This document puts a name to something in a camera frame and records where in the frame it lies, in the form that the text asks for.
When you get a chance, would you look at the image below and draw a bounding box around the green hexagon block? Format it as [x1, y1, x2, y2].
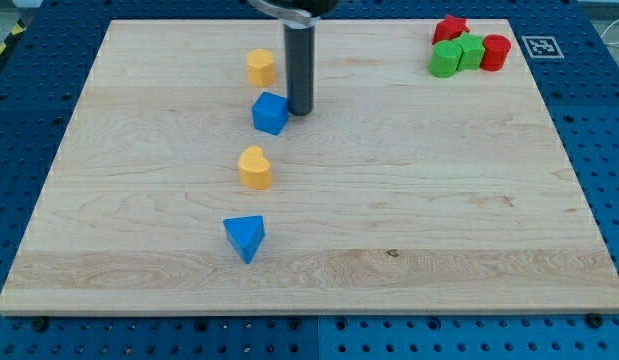
[454, 32, 485, 72]

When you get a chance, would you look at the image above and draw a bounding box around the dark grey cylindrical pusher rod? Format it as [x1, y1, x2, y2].
[284, 23, 315, 116]

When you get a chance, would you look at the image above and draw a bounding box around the blue triangle block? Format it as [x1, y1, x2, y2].
[223, 215, 266, 264]

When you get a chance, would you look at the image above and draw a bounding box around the black robot arm flange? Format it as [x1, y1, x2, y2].
[247, 0, 340, 28]

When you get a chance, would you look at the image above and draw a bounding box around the yellow pentagon block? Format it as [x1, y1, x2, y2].
[246, 49, 277, 87]

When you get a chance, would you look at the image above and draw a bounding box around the red star block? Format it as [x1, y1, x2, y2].
[432, 14, 470, 45]

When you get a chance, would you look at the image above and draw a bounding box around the green cylinder block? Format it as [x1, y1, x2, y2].
[428, 40, 462, 78]

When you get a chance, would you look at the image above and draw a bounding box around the white fiducial marker tag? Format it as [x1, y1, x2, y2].
[522, 35, 564, 59]

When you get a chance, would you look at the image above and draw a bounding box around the red cylinder block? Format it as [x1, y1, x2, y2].
[480, 34, 511, 72]

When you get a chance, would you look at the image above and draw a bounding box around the white cable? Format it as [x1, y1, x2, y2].
[599, 14, 619, 49]

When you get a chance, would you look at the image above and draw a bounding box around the yellow black hazard tape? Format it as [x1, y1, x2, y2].
[0, 18, 29, 72]

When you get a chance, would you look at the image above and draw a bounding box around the yellow heart block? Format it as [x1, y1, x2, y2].
[238, 145, 272, 190]

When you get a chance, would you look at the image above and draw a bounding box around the light wooden board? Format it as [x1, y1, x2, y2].
[0, 20, 619, 316]

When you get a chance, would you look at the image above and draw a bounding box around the blue cube block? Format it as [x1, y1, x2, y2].
[252, 92, 288, 135]

